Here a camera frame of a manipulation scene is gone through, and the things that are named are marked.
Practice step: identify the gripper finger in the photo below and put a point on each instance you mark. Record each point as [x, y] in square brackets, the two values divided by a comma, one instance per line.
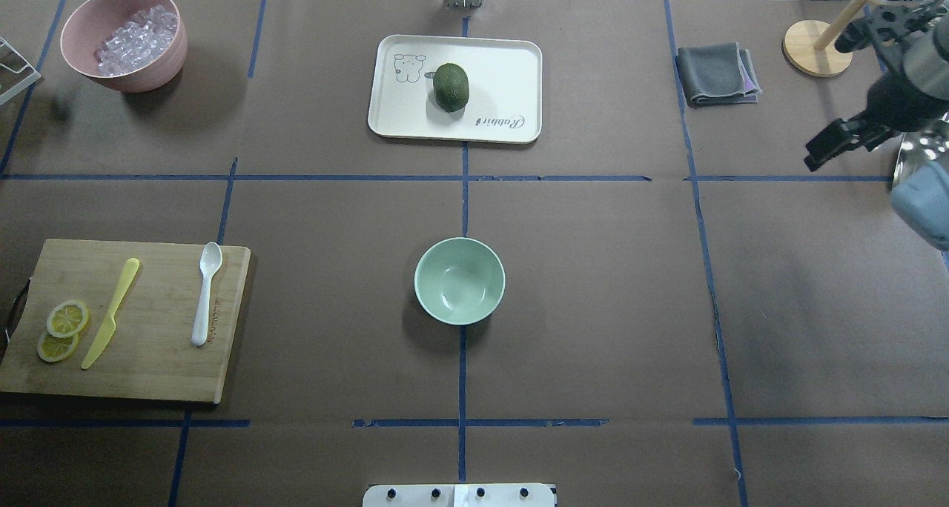
[843, 135]

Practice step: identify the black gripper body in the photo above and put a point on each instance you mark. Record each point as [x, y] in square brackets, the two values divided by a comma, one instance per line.
[899, 101]

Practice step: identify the light green bowl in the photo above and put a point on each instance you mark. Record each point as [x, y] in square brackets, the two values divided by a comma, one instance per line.
[459, 281]

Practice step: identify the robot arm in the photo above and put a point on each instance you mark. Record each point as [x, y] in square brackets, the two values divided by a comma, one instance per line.
[925, 65]

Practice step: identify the white plastic spoon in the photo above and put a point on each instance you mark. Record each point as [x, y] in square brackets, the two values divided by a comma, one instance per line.
[210, 261]

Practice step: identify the pink bowl with ice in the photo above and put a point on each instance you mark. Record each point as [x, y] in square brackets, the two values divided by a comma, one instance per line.
[132, 46]

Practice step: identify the metal ice scoop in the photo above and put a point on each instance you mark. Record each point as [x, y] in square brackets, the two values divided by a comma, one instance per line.
[916, 150]

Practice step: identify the wooden mug tree stand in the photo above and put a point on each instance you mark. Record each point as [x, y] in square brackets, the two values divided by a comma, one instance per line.
[808, 45]

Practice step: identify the grey folded cloth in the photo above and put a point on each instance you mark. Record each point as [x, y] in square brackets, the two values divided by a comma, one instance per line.
[719, 74]

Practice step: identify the white rabbit tray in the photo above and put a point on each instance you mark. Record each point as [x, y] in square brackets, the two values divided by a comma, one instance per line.
[505, 83]

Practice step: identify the green avocado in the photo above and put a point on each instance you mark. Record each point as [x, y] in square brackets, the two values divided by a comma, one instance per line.
[451, 87]

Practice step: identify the bamboo cutting board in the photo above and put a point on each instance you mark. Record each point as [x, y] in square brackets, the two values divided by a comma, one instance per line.
[151, 355]

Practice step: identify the yellow plastic knife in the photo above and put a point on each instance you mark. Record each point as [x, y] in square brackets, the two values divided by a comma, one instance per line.
[107, 328]

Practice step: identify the metal cup rack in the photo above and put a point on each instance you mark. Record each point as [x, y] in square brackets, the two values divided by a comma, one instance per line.
[17, 73]

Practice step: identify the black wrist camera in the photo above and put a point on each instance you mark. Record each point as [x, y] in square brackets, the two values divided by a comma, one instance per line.
[890, 27]

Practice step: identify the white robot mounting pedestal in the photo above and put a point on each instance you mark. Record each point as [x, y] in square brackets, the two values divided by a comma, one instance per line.
[461, 494]

